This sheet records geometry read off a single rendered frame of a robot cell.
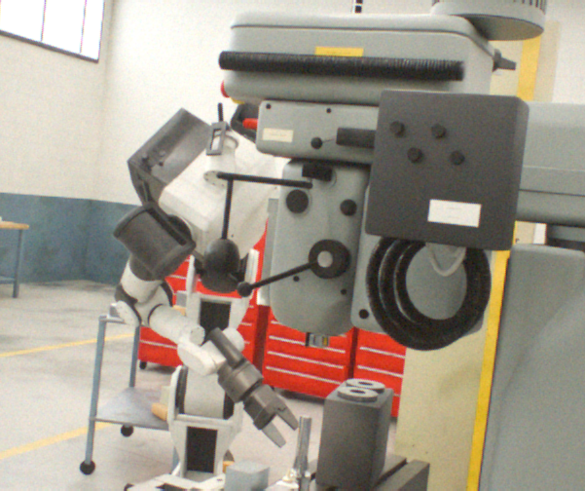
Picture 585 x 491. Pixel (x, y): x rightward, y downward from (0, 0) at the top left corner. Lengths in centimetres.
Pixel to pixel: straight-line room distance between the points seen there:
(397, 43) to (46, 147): 1107
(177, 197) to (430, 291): 73
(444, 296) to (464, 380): 193
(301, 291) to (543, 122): 52
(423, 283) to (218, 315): 97
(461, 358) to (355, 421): 154
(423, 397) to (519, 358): 205
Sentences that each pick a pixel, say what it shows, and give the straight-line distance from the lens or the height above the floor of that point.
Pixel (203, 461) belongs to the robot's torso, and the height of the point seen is 81.
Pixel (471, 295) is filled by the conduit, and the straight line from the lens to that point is 135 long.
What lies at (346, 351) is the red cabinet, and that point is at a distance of 663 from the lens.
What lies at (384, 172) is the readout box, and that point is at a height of 161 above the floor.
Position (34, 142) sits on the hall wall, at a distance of 1229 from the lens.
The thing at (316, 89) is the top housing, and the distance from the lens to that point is 158.
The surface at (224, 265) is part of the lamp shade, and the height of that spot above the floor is 141.
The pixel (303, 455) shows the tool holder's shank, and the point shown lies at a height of 107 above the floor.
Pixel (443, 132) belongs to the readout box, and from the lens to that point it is 123.
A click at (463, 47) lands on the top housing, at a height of 184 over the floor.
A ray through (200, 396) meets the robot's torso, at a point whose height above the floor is 101.
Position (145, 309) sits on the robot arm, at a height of 124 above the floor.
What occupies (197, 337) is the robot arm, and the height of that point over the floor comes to 120.
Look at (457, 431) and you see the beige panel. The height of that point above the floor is 75.
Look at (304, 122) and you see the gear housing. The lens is 159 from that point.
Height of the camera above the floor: 156
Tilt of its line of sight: 3 degrees down
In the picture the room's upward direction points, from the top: 7 degrees clockwise
